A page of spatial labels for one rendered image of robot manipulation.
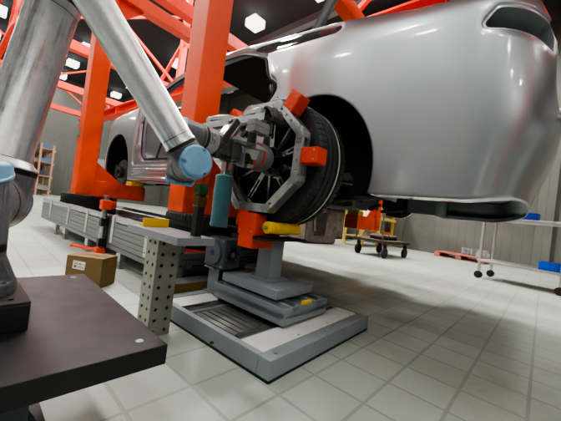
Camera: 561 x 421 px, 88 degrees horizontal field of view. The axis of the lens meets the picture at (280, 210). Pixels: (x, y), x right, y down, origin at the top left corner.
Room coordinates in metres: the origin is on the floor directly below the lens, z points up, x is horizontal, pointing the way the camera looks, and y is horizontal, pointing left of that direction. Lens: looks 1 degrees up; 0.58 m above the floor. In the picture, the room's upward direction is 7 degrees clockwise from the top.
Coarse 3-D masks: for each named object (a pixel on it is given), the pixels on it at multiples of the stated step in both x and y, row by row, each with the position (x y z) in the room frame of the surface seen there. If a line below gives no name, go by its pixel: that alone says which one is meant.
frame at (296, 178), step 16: (288, 112) 1.33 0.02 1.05; (240, 128) 1.56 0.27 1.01; (304, 128) 1.30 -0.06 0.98; (304, 144) 1.33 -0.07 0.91; (304, 176) 1.31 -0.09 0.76; (240, 192) 1.58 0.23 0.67; (288, 192) 1.37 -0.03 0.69; (240, 208) 1.48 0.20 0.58; (256, 208) 1.41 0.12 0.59; (272, 208) 1.37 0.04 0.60
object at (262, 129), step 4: (248, 120) 1.18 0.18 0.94; (252, 120) 1.16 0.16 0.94; (256, 120) 1.15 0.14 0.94; (260, 120) 1.17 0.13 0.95; (248, 124) 1.17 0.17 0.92; (252, 124) 1.16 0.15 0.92; (256, 124) 1.16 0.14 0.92; (260, 124) 1.17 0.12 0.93; (264, 124) 1.19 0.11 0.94; (268, 124) 1.21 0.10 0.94; (248, 128) 1.17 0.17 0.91; (252, 128) 1.16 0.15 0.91; (256, 128) 1.16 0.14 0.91; (260, 128) 1.18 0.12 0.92; (264, 128) 1.19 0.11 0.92; (268, 128) 1.21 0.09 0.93; (256, 132) 1.18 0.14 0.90; (260, 132) 1.18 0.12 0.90; (264, 132) 1.19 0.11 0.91; (268, 132) 1.21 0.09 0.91; (260, 136) 1.24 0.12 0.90; (264, 136) 1.23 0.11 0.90
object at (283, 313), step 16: (224, 288) 1.55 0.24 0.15; (240, 288) 1.54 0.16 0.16; (240, 304) 1.46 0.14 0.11; (256, 304) 1.39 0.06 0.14; (272, 304) 1.33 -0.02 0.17; (288, 304) 1.36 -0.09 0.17; (304, 304) 1.39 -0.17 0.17; (320, 304) 1.50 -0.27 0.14; (272, 320) 1.32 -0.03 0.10; (288, 320) 1.30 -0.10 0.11
